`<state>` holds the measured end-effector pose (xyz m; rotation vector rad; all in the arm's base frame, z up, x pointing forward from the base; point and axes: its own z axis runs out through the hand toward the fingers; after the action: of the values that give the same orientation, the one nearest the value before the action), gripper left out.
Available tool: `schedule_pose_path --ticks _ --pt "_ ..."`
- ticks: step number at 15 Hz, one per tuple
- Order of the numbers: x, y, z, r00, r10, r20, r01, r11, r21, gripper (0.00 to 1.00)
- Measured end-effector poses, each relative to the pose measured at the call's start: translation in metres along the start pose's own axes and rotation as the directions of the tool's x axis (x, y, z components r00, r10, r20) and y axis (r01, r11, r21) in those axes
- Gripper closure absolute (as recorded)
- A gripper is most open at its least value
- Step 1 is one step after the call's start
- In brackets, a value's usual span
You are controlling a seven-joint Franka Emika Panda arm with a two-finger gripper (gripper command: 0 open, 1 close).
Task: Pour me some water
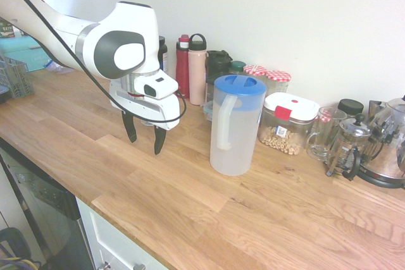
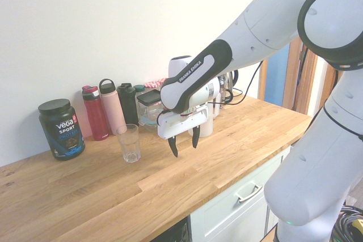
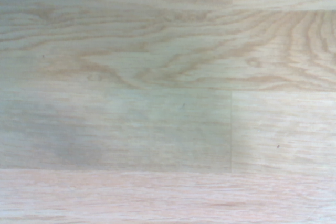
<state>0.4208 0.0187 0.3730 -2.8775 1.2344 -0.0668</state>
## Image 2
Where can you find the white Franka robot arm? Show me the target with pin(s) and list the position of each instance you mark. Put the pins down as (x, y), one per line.
(312, 168)

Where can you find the glass electric kettle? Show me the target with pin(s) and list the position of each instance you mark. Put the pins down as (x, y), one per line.
(227, 86)

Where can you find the red white checked cloth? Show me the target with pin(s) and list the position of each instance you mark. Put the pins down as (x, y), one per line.
(154, 84)

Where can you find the glass container with clip lid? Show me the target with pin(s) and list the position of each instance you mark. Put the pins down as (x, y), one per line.
(149, 121)

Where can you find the clear drinking glass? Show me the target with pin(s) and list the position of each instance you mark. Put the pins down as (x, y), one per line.
(129, 145)

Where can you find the glass jar with black lid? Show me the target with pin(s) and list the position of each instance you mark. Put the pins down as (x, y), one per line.
(149, 101)

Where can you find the pink water bottle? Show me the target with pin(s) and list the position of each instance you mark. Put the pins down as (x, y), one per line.
(112, 106)

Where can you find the wooden door frame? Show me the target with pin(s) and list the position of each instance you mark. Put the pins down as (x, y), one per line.
(295, 69)

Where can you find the dark under-counter appliance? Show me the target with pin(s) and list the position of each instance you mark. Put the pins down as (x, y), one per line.
(177, 232)

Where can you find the red water bottle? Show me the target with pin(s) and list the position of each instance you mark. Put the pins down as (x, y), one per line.
(96, 117)

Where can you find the yellow box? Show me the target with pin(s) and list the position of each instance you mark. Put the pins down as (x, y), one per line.
(358, 229)

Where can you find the black Vega protein tub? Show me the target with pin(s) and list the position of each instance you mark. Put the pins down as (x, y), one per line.
(62, 131)

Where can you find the green lid bottle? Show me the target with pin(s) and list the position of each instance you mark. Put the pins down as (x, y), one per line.
(139, 89)

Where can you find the black shaker bottle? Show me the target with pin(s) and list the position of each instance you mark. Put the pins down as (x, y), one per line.
(127, 103)

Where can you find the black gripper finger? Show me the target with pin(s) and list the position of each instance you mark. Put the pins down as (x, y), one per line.
(195, 137)
(173, 145)

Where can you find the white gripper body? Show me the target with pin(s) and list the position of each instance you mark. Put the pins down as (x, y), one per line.
(181, 124)

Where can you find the pale green drawer front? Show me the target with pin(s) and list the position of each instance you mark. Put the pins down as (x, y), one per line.
(227, 213)

